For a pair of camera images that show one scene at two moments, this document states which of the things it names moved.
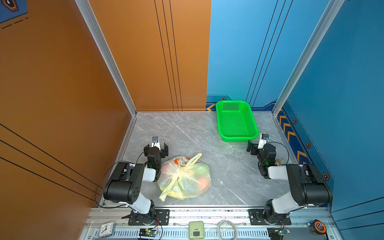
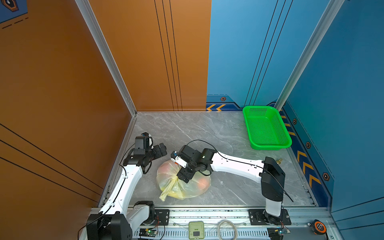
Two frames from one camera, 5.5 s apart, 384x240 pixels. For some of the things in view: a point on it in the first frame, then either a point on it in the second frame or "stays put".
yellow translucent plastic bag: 182,177 stays put
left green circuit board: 148,232 stays put
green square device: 196,230 stays put
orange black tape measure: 318,227 stays put
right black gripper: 257,148 to 186,171
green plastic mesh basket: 236,121 to 266,128
